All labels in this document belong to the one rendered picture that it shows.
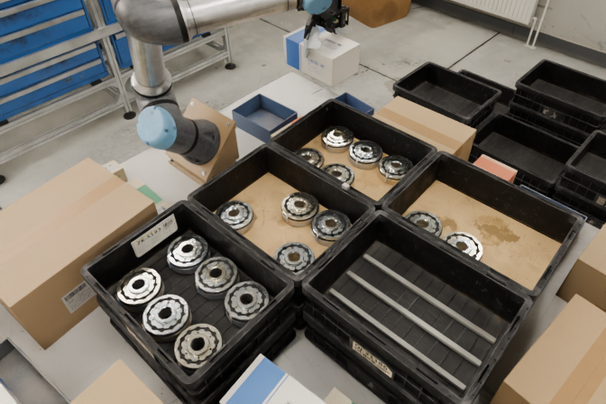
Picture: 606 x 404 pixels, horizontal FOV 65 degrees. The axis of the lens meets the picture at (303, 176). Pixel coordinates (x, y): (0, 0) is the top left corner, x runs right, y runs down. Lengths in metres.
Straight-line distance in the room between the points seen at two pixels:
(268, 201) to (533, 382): 0.77
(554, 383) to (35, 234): 1.22
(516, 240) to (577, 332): 0.28
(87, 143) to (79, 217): 1.83
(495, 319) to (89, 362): 0.96
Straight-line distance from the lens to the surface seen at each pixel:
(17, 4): 2.83
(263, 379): 1.02
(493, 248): 1.33
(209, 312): 1.17
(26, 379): 1.32
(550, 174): 2.32
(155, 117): 1.44
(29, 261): 1.32
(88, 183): 1.45
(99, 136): 3.19
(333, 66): 1.38
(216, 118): 1.59
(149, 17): 1.12
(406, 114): 1.64
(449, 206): 1.39
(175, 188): 1.64
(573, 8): 4.02
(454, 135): 1.58
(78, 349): 1.37
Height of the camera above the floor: 1.81
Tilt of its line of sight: 43 degrees down
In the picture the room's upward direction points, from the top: 2 degrees counter-clockwise
